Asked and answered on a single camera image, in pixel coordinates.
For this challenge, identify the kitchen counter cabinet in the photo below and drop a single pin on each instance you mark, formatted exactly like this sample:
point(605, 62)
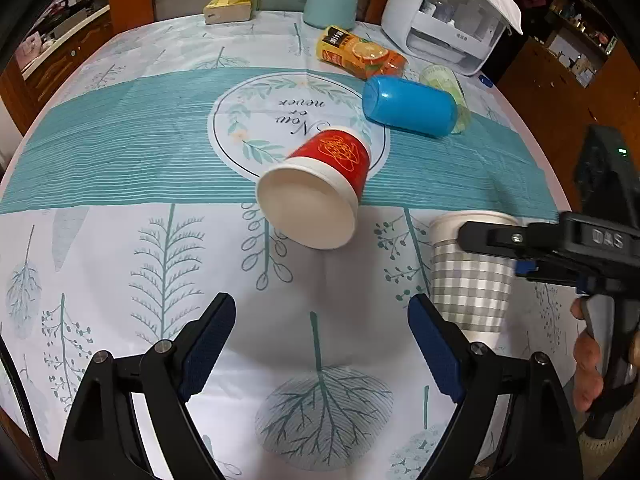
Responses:
point(26, 92)

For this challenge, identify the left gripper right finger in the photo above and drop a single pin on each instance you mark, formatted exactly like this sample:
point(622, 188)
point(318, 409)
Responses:
point(538, 438)

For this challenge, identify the orange juice bottle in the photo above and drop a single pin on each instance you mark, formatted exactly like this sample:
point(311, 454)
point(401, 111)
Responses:
point(360, 57)

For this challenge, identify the patterned teal tablecloth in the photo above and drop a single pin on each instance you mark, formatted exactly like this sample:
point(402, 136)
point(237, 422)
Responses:
point(131, 203)

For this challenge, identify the red paper cup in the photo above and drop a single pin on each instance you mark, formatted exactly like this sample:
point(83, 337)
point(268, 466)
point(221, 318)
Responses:
point(313, 196)

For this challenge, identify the blue plastic cup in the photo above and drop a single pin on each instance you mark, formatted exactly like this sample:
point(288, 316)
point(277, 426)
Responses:
point(406, 105)

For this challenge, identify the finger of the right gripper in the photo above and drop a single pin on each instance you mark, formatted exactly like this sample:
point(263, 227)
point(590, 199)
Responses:
point(554, 271)
point(514, 242)

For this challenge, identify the small blue cap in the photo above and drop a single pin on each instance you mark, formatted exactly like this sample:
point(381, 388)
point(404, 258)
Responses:
point(485, 80)

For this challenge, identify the yellow tissue box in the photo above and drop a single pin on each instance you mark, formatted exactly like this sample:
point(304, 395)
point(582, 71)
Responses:
point(227, 11)

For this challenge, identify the clear green glass cup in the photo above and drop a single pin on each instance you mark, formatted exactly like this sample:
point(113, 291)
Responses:
point(442, 78)

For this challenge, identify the white desktop organizer cabinet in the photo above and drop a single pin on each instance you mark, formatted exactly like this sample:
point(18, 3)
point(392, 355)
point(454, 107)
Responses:
point(464, 58)

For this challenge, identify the grey checked paper cup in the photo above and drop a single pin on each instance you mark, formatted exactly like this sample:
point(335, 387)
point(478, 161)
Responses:
point(470, 290)

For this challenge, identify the light blue canister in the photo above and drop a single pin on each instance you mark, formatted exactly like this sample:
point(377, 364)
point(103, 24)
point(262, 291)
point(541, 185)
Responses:
point(324, 13)

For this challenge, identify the dark wooden cabinet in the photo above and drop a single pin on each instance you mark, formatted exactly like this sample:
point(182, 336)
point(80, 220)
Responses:
point(572, 73)

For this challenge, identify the person's right hand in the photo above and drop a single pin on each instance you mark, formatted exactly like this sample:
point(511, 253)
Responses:
point(588, 382)

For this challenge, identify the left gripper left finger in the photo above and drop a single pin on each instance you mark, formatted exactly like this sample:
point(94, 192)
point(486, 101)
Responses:
point(102, 438)

